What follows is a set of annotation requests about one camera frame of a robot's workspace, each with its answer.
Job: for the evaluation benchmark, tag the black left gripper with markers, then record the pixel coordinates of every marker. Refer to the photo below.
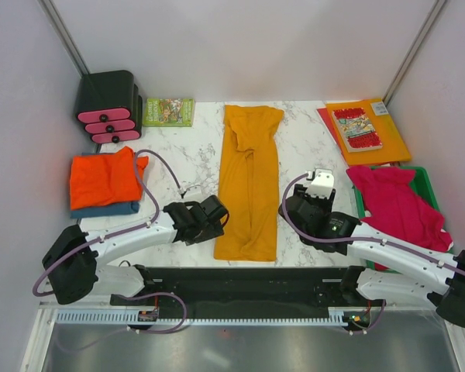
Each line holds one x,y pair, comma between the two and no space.
211,232

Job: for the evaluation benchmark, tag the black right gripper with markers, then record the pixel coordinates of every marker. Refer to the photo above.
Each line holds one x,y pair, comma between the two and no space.
299,191

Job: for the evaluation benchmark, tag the yellow t shirt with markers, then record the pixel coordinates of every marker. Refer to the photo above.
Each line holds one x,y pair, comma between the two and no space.
249,184

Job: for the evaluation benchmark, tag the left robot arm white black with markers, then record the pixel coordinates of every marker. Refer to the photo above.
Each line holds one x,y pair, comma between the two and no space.
80,263

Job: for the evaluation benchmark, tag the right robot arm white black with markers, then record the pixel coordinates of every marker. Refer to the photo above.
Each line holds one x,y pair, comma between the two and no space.
424,276

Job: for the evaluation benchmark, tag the folded blue t shirt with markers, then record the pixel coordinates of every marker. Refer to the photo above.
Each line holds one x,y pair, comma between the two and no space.
120,208

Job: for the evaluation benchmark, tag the magenta t shirt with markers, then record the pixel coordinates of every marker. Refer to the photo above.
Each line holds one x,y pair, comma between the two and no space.
399,201

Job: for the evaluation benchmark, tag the red yellow comic book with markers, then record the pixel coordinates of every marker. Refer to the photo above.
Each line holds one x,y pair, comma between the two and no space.
356,130

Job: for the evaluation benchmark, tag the red folder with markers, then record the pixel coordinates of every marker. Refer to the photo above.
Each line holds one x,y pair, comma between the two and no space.
327,121

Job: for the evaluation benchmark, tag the orange folder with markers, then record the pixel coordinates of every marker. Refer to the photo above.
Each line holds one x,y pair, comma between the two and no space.
394,148

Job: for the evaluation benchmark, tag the folded orange t shirt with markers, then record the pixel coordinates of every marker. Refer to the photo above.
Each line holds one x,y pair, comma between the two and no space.
103,179

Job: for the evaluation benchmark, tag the green treehouse book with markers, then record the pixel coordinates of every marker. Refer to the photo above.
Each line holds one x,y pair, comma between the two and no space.
169,112

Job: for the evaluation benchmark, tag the black pink mini drawer unit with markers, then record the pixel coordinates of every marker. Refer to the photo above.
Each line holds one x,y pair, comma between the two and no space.
109,107

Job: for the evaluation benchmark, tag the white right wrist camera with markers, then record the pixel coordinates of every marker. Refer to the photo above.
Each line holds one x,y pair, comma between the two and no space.
320,182

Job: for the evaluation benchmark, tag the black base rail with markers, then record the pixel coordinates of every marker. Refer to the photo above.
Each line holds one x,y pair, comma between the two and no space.
250,292

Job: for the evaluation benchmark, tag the white slotted cable duct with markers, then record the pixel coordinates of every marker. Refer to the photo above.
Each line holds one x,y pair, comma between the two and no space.
133,317

